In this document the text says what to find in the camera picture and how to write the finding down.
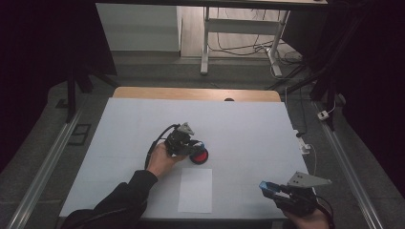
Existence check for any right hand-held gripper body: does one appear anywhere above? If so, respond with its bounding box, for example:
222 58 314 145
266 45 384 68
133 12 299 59
274 171 332 218

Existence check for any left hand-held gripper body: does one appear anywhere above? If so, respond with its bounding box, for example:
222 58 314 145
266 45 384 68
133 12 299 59
163 122 196 157

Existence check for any red ink pad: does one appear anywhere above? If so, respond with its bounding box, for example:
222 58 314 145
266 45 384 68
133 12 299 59
189 147 210 165

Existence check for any white paper sheet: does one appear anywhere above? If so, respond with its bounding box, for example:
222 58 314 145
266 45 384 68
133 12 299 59
177 167 213 214

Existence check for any person's left hand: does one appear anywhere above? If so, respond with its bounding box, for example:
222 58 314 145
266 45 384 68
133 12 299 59
146 141 187 178

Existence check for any person's right hand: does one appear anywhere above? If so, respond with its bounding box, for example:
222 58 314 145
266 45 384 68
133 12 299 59
283 207 332 229

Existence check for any white power strip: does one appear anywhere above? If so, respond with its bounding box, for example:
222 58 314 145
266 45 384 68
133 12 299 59
292 128 311 156

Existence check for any black tripod stand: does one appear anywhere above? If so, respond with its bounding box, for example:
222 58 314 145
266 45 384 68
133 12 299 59
266 56 339 132
65 63 120 124

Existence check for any white cabinet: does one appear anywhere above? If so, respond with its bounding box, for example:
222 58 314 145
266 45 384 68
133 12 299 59
95 3 182 52

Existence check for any white-legged desk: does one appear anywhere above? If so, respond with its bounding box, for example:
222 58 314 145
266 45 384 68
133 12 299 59
95 0 329 78

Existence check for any black curtain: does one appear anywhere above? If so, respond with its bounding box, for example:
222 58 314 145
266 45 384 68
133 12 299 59
283 0 405 198
0 0 117 173

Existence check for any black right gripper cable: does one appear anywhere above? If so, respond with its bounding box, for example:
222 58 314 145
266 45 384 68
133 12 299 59
313 194 336 229

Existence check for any thin white cable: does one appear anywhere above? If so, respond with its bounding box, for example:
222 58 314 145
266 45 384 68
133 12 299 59
306 142 319 177

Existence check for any aluminium rail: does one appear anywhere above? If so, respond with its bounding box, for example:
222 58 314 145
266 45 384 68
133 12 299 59
6 108 84 229
313 101 383 229

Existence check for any black floor frame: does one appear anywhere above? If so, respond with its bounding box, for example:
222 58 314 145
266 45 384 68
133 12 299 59
67 123 93 147

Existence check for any tangle of black cables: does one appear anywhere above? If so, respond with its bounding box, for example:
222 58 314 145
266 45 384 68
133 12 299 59
208 8 304 65

